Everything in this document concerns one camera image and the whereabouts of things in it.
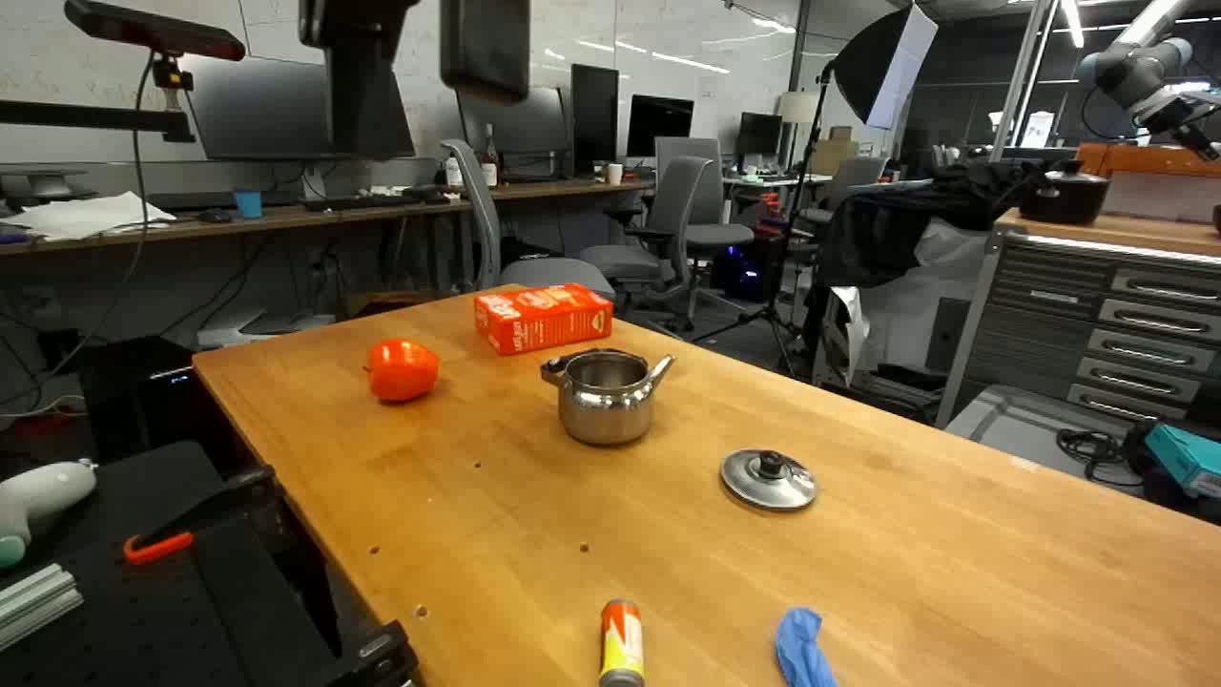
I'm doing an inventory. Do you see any small black monitor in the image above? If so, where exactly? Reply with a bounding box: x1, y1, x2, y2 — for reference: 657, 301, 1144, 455
627, 93, 700, 159

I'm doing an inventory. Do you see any aluminium extrusion bar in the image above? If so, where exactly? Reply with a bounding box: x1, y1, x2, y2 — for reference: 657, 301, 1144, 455
0, 562, 87, 655

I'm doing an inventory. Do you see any long wooden desk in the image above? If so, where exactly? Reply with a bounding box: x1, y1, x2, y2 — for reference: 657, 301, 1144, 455
0, 173, 660, 262

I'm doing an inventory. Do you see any orange cracker box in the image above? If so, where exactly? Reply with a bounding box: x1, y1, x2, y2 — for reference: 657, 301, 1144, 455
470, 280, 617, 357

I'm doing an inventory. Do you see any large black monitor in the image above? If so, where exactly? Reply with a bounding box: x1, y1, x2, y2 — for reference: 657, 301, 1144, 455
189, 58, 421, 163

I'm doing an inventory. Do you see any black cloth pile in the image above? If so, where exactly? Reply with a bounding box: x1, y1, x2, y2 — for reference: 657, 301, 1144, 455
814, 155, 1048, 289

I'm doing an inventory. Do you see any dark glass bottle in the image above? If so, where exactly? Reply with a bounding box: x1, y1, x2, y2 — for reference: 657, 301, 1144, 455
476, 118, 503, 192

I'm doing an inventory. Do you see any white paper pile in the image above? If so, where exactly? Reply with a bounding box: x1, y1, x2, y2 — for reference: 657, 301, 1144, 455
0, 186, 180, 244

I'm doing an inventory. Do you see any orange yellow tube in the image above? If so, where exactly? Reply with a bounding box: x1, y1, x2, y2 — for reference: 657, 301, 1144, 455
594, 596, 648, 687

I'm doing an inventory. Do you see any blue crumpled cloth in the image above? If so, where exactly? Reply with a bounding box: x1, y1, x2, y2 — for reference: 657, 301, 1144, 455
770, 604, 844, 687

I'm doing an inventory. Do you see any black softbox light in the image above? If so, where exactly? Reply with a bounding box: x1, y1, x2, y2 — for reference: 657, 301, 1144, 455
833, 0, 942, 131

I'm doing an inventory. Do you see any black stereo camera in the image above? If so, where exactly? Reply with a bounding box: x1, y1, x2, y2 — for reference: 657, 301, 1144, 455
61, 0, 250, 66

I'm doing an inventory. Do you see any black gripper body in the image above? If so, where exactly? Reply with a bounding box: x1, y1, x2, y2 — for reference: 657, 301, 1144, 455
299, 0, 423, 52

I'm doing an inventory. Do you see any silver metal kettle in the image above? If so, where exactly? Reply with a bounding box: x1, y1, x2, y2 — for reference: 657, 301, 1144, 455
540, 343, 678, 450

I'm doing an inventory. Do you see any black light stand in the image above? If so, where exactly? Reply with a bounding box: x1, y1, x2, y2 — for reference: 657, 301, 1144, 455
770, 66, 838, 375

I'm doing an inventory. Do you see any black computer case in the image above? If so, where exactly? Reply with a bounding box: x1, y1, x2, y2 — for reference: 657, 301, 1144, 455
73, 331, 246, 471

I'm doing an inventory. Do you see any grey office chair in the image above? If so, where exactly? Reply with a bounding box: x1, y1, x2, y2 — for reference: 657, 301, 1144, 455
654, 133, 765, 262
576, 152, 719, 336

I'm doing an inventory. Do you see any silver kettle lid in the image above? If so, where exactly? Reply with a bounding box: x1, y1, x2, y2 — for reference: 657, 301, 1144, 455
719, 448, 819, 515

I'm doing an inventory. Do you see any black keyboard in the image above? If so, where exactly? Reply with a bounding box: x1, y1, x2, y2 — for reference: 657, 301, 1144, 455
302, 186, 447, 212

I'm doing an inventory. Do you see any medium black monitor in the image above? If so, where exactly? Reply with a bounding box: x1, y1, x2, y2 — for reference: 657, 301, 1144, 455
451, 74, 576, 184

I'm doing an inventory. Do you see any black clamp orange handle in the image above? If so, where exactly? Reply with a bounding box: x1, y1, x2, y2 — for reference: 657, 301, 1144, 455
120, 465, 278, 571

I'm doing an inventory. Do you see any orange toy bell pepper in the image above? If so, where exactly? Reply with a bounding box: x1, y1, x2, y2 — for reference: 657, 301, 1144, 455
363, 336, 447, 409

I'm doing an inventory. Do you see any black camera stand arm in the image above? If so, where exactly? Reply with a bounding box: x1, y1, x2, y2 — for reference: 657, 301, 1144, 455
0, 51, 197, 146

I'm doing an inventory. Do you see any orange wooden box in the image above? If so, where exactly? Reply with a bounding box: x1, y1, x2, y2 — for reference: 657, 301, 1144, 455
1078, 141, 1221, 184

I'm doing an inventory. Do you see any grey chair curved frame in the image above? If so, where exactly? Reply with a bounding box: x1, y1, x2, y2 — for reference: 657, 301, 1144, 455
437, 133, 617, 304

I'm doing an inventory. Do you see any black robot mount table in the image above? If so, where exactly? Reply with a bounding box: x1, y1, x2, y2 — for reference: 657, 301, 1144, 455
0, 435, 353, 687

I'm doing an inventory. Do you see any grey plastic bin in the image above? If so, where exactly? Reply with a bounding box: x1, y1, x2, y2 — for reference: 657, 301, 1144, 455
945, 383, 1150, 496

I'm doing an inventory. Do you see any black pot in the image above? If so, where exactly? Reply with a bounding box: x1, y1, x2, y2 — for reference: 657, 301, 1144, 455
1014, 166, 1114, 229

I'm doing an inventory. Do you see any grey drawer cabinet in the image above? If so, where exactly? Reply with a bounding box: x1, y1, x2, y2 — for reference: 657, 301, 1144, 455
934, 205, 1221, 431

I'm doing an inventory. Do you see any narrow dark monitor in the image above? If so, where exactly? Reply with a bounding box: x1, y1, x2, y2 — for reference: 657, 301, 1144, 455
569, 62, 624, 179

